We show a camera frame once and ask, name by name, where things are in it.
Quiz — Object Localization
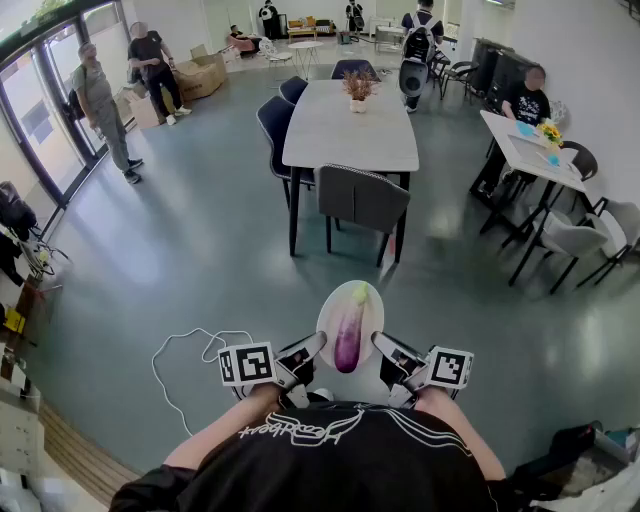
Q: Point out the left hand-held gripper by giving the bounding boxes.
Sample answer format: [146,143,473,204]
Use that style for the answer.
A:
[218,331,329,409]

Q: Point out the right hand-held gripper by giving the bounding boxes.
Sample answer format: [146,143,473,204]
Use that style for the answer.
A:
[371,331,475,409]

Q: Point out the purple eggplant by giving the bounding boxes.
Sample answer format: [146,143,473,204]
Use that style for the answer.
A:
[333,281,372,375]

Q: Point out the white oval plate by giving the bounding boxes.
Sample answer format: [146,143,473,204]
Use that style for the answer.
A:
[315,279,386,372]

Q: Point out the person's left forearm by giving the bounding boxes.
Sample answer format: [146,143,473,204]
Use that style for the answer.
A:
[163,384,282,472]

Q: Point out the person's right forearm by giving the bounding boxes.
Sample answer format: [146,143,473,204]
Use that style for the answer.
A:
[413,387,507,482]

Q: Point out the grey marble dining table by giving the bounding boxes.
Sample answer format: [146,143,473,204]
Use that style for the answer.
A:
[281,78,421,265]

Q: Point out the person's black printed shirt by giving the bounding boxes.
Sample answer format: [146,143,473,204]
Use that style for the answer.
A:
[108,399,551,512]

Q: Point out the light grey chair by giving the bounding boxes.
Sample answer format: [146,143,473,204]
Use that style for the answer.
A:
[576,197,640,290]
[508,208,612,296]

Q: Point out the white table black legs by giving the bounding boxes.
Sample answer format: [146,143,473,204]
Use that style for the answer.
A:
[468,109,610,289]

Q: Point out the red dried plant white pot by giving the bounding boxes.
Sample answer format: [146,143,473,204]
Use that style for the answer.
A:
[341,66,382,114]

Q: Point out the yellow sunflower bouquet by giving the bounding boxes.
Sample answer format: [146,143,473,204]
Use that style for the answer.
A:
[536,118,566,152]

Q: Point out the round black chair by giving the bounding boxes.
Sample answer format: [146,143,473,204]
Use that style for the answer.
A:
[558,140,600,184]

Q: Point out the black white backpack device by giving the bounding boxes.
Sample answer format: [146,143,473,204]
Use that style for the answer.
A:
[398,17,442,99]

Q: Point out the small cardboard box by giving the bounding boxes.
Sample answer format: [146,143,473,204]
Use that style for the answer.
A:
[113,82,167,130]

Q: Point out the black armchair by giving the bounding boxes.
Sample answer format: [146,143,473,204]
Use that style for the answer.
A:
[441,59,482,105]

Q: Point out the large cardboard box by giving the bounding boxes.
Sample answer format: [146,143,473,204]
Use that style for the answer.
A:
[171,43,230,102]

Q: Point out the black equipment case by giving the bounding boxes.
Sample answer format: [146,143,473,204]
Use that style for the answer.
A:
[491,48,542,116]
[471,36,517,99]

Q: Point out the round white side table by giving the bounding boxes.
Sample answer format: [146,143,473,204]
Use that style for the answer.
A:
[287,40,326,82]

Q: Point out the pink lounge chair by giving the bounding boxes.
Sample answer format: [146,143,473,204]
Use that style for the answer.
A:
[224,32,265,60]

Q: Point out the wooden sofa yellow cushions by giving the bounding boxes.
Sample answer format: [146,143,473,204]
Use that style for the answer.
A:
[286,15,337,42]

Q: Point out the black hanging clothes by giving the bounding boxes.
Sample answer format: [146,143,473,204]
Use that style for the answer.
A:
[0,179,41,244]

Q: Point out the black framed glass doors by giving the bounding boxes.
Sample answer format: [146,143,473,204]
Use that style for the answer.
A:
[0,0,129,214]

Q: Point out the white cable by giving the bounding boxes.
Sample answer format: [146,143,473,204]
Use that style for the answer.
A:
[150,327,255,438]

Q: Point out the white wire chair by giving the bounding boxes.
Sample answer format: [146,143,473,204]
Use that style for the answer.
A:
[258,38,295,71]

